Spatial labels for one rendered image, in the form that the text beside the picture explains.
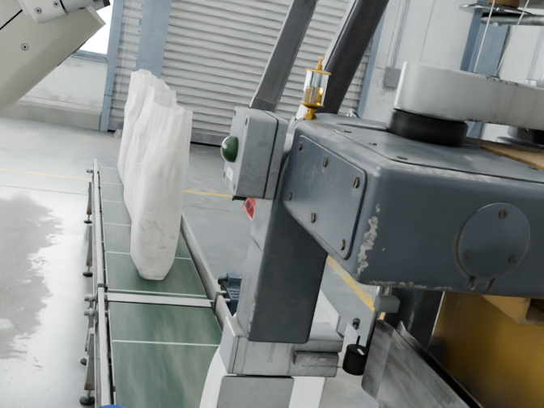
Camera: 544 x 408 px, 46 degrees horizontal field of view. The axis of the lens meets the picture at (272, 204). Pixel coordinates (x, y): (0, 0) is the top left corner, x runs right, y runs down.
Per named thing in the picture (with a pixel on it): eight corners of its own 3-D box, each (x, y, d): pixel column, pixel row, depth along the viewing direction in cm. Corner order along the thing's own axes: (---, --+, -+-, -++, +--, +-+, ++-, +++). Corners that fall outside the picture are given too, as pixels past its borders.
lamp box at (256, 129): (221, 180, 77) (234, 105, 75) (257, 184, 79) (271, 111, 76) (235, 197, 70) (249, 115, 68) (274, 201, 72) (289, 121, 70)
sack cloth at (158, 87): (117, 199, 375) (134, 74, 358) (155, 203, 382) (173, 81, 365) (123, 224, 332) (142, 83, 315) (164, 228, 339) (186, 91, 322)
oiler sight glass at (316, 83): (299, 99, 76) (304, 70, 75) (318, 103, 76) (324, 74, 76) (305, 103, 73) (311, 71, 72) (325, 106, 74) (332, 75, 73)
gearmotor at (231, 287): (203, 295, 289) (209, 264, 286) (235, 297, 294) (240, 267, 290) (215, 325, 262) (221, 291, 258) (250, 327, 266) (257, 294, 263)
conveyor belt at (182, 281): (98, 176, 454) (99, 164, 451) (154, 183, 465) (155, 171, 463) (105, 315, 249) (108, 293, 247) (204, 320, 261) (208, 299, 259)
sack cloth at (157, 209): (125, 241, 307) (146, 90, 290) (169, 246, 313) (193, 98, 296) (126, 279, 263) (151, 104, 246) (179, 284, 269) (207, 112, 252)
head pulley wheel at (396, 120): (371, 125, 77) (376, 104, 76) (438, 135, 79) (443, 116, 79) (406, 139, 68) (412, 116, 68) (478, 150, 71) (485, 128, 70)
